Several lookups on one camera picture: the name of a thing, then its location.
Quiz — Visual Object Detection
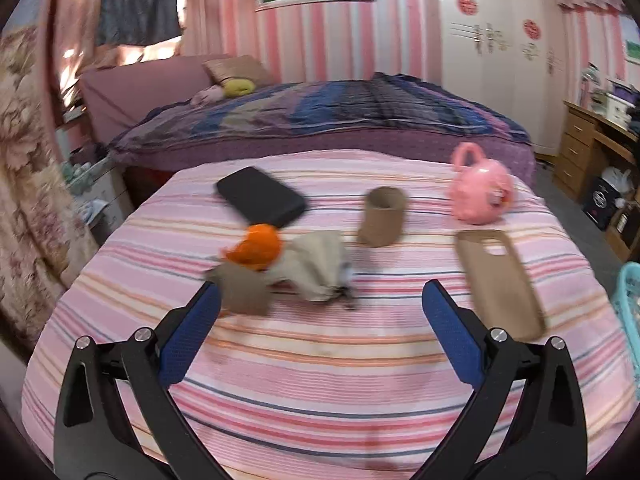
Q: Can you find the tan phone case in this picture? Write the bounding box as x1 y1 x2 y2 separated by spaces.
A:
454 229 547 342

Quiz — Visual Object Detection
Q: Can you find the pink window curtain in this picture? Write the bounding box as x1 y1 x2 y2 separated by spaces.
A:
54 0 109 92

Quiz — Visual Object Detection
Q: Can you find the floral curtain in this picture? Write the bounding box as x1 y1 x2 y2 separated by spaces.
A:
0 24 102 342

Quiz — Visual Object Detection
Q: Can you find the purple box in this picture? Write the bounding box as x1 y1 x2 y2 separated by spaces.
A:
607 79 640 104

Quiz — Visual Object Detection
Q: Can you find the cardboard box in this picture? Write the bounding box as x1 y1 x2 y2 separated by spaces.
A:
604 199 640 262

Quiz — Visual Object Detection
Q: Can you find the dark grey window cloth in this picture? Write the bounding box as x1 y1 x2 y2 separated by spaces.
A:
94 0 184 47

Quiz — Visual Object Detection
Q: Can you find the white wardrobe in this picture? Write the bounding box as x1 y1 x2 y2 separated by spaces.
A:
432 0 572 157

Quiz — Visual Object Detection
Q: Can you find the small orange fruit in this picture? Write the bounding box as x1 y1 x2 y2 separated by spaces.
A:
224 223 284 272

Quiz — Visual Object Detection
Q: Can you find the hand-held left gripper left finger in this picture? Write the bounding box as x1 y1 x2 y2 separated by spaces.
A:
53 281 236 480

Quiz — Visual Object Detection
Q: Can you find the purple bed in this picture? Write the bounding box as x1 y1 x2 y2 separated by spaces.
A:
79 54 539 197

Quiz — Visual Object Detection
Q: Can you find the pink striped tablecloth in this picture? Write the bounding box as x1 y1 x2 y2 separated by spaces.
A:
22 149 639 480

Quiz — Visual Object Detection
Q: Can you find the desk lamp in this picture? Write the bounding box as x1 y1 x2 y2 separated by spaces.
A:
580 62 602 107

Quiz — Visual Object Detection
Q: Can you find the beige cloth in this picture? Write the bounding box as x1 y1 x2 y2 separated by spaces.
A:
267 230 356 309

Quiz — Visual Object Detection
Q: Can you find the pink cartoon mug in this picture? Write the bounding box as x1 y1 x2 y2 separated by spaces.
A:
448 141 516 226

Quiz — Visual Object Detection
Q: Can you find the brown pillow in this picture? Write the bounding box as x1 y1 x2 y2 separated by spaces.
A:
202 55 276 87

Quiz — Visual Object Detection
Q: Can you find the black paper bag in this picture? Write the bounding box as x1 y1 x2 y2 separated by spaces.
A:
582 175 619 231

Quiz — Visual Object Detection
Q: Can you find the white bedside cabinet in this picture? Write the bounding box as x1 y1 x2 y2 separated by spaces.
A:
65 155 135 242

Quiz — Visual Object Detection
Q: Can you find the black smartphone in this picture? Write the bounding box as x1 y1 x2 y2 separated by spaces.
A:
215 165 307 230

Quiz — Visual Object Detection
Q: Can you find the pink rolled cloth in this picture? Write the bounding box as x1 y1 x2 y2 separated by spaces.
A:
192 85 226 106

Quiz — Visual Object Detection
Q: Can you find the yellow rolled cloth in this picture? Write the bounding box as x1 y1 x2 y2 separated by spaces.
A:
222 77 257 100

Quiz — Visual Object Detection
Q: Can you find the teal plastic basket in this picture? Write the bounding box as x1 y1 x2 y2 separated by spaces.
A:
611 262 640 357

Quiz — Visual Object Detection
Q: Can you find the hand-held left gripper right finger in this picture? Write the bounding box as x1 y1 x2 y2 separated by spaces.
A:
415 279 588 480

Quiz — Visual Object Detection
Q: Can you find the wooden desk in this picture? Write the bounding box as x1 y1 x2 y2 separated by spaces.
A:
552 100 640 262

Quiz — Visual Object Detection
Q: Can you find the dark striped blanket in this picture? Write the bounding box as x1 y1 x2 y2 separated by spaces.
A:
107 72 532 159

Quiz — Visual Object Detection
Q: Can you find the white round helmet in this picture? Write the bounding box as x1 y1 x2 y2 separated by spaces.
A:
600 167 632 194

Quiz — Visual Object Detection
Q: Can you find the white storage box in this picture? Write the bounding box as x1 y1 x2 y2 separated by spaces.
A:
602 90 634 129

